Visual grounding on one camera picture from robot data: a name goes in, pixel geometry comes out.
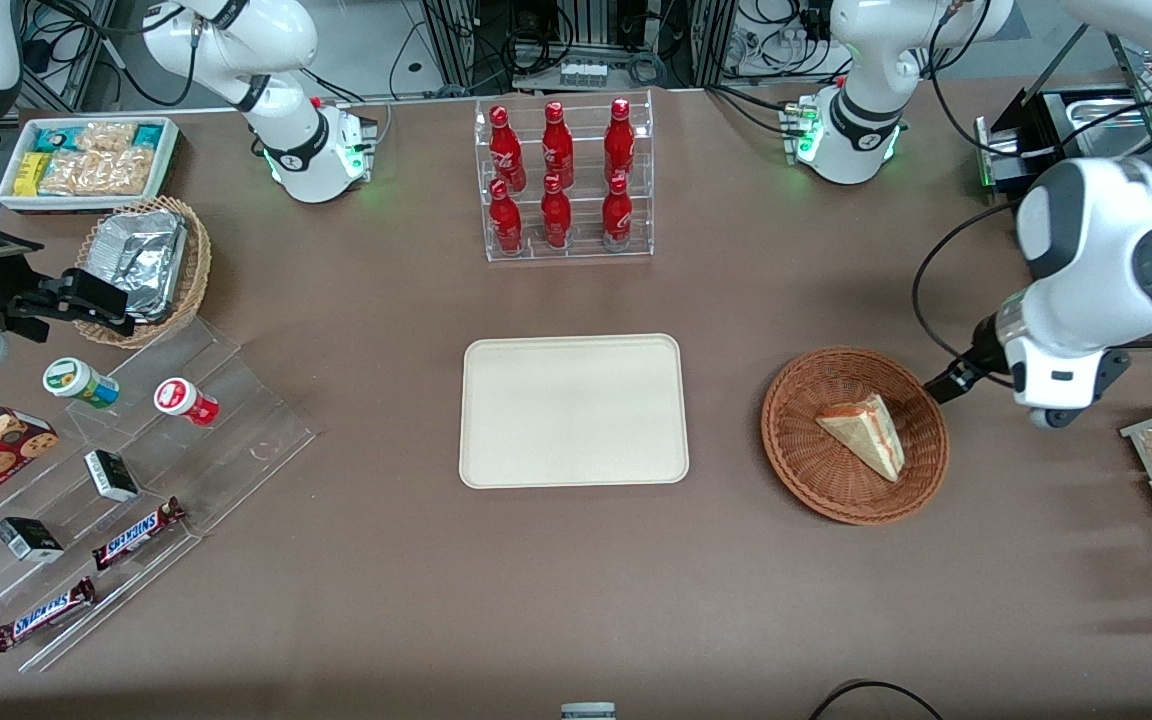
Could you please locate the yellow snack pack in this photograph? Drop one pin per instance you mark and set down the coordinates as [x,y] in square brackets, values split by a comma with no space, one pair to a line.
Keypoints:
[31,173]

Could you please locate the round brown wicker basket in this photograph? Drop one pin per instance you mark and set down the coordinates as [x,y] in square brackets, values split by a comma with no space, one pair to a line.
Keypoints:
[816,470]

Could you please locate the clear acrylic bottle rack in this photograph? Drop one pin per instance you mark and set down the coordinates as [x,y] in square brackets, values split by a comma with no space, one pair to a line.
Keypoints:
[641,140]

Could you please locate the clear acrylic stepped display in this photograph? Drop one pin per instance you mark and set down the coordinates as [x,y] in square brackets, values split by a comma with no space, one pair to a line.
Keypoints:
[236,440]

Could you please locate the small black box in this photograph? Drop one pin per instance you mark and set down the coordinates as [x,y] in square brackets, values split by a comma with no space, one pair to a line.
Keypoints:
[111,475]
[28,538]

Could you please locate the triangular sandwich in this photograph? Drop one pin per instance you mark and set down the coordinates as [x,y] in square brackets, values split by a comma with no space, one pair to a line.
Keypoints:
[866,432]

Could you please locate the red lidded snack cup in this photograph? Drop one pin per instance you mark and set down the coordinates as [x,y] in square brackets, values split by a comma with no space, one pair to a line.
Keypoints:
[181,398]

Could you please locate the white snack bin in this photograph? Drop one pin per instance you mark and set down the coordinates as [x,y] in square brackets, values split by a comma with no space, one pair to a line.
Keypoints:
[168,160]

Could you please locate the beige plastic serving tray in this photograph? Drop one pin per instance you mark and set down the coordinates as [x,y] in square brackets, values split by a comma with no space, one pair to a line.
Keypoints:
[573,412]

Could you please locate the Snickers chocolate bar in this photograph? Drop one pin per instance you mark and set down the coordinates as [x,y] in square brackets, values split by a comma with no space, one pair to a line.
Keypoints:
[41,615]
[136,533]

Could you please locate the white power strip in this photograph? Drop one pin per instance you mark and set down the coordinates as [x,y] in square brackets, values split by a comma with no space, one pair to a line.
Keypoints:
[583,73]

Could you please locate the red cola bottle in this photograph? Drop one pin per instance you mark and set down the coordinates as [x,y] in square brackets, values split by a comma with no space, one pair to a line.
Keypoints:
[505,222]
[556,218]
[619,142]
[557,148]
[506,150]
[617,215]

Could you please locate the large clear cracker bag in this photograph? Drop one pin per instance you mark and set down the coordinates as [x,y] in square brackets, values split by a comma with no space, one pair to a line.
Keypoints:
[101,172]

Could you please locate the small clear cracker bag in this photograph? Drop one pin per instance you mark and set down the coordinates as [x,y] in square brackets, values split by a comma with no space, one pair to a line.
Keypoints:
[108,135]

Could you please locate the grey device at table edge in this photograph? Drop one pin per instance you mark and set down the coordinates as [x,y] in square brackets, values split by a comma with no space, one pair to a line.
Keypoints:
[588,711]

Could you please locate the teal snack pack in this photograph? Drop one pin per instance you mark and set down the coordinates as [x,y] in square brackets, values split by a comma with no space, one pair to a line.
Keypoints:
[58,137]

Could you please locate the black food warmer appliance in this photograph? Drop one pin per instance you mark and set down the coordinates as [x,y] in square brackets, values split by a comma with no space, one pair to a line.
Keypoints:
[1011,150]

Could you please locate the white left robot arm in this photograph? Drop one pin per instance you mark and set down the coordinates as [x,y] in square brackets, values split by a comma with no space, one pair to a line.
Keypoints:
[1086,250]

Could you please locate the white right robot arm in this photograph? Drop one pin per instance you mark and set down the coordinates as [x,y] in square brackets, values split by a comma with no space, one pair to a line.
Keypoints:
[286,150]

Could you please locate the silver foil tray stack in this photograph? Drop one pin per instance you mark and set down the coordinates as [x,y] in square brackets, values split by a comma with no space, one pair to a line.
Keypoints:
[141,260]

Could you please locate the green lidded snack cup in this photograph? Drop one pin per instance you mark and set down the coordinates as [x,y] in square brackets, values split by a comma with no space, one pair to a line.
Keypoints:
[76,380]

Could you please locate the wicker basket with foil trays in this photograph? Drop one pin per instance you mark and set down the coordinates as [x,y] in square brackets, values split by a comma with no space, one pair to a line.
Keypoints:
[198,270]

